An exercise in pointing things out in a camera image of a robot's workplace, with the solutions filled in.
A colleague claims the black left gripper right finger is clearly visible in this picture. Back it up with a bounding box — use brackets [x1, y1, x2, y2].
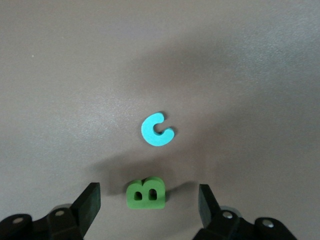
[194, 183, 298, 240]

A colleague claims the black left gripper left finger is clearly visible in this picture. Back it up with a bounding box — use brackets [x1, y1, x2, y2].
[0, 182, 101, 240]

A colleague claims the green letter B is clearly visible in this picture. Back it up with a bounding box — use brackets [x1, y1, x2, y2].
[126, 176, 166, 210]

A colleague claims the cyan letter C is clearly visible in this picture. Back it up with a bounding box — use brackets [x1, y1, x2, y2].
[141, 112, 175, 147]

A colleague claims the brown table cover sheet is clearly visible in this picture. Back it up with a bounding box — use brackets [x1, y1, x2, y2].
[0, 0, 320, 240]

